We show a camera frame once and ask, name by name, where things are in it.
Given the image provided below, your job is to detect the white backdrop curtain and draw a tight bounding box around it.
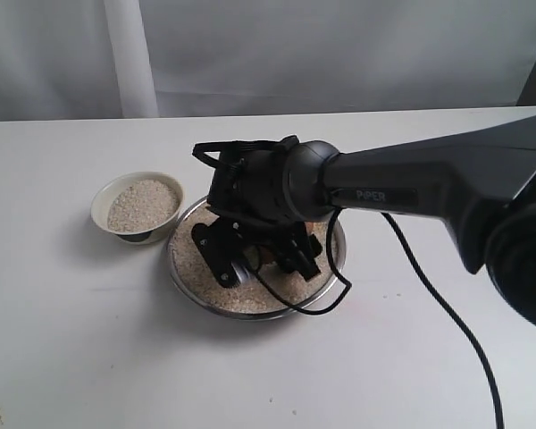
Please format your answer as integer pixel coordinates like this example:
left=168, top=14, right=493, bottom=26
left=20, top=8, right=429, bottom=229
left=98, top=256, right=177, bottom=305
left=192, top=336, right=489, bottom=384
left=0, top=1, right=536, bottom=121

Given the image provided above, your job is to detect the small cream ceramic bowl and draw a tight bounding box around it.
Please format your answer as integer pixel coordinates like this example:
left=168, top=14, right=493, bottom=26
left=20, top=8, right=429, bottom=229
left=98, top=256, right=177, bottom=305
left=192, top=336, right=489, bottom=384
left=90, top=172, right=184, bottom=245

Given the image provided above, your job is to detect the rice in small bowl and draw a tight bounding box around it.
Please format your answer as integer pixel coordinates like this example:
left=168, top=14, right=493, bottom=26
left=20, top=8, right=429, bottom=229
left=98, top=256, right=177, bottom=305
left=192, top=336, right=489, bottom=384
left=107, top=180, right=180, bottom=232

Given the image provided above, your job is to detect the large steel plate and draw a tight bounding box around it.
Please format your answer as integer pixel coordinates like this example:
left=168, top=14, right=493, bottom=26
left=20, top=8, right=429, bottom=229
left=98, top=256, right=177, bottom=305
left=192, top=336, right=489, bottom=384
left=164, top=196, right=348, bottom=321

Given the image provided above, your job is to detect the brown wooden cup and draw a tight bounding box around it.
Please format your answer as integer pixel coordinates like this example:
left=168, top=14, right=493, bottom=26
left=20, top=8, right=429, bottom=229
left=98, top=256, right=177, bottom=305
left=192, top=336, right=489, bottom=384
left=249, top=221, right=318, bottom=269

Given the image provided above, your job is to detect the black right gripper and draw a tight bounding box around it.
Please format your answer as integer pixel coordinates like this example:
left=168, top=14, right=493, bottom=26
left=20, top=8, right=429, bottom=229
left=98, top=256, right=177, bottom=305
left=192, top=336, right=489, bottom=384
left=191, top=142, right=321, bottom=289

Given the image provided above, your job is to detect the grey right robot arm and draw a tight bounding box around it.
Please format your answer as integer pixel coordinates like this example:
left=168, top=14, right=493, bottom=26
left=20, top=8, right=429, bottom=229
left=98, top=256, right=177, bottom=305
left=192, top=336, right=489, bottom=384
left=192, top=116, right=536, bottom=326

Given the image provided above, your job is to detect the rice in steel plate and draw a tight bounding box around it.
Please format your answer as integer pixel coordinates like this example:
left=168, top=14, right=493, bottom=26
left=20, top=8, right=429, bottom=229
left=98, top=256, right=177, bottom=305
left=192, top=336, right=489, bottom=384
left=169, top=201, right=339, bottom=313

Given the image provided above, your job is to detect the black camera cable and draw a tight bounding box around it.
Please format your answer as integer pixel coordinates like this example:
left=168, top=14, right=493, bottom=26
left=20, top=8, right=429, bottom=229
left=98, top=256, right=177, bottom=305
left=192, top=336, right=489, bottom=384
left=191, top=139, right=506, bottom=429

